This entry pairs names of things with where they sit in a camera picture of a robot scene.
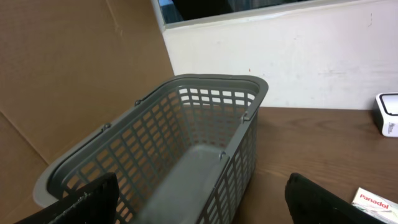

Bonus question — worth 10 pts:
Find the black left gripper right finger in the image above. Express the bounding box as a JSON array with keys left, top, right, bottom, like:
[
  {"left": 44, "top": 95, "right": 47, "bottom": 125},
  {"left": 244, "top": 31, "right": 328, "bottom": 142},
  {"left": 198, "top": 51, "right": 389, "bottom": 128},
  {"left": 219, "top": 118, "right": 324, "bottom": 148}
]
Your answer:
[{"left": 285, "top": 173, "right": 384, "bottom": 224}]

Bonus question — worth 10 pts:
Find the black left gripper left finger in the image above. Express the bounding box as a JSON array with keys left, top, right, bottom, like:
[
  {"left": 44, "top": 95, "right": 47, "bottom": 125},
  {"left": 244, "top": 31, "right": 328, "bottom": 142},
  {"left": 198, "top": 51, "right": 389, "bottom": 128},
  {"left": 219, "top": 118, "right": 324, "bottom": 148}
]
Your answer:
[{"left": 16, "top": 172, "right": 119, "bottom": 224}]

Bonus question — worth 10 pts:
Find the white barcode scanner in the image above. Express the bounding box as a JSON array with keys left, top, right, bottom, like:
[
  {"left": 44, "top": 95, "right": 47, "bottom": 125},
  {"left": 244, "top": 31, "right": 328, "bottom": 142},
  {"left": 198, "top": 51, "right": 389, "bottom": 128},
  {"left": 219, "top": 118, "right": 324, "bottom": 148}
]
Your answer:
[{"left": 373, "top": 92, "right": 397, "bottom": 138}]

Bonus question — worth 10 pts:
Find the white Panadol box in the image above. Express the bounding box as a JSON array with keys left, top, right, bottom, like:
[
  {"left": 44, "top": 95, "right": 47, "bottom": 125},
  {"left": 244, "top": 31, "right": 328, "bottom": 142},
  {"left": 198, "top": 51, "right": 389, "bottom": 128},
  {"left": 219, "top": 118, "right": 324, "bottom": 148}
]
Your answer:
[{"left": 351, "top": 188, "right": 397, "bottom": 224}]

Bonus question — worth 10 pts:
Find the grey plastic basket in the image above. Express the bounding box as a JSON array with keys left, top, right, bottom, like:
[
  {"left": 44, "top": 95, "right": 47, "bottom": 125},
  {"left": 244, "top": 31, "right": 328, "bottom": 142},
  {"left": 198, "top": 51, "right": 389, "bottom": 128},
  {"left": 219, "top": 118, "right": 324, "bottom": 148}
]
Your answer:
[{"left": 33, "top": 74, "right": 269, "bottom": 223}]

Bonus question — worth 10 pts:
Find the cardboard side panel left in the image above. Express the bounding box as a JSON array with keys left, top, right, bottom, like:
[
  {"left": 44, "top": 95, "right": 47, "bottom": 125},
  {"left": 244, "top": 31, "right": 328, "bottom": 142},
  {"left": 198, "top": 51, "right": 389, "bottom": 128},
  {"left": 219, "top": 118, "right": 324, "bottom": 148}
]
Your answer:
[{"left": 1, "top": 0, "right": 173, "bottom": 223}]

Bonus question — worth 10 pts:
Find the window frame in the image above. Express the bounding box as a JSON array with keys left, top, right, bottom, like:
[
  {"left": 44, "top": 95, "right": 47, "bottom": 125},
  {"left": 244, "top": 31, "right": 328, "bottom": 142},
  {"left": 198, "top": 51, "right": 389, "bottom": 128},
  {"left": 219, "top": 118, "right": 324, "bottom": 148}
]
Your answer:
[{"left": 150, "top": 0, "right": 374, "bottom": 32}]

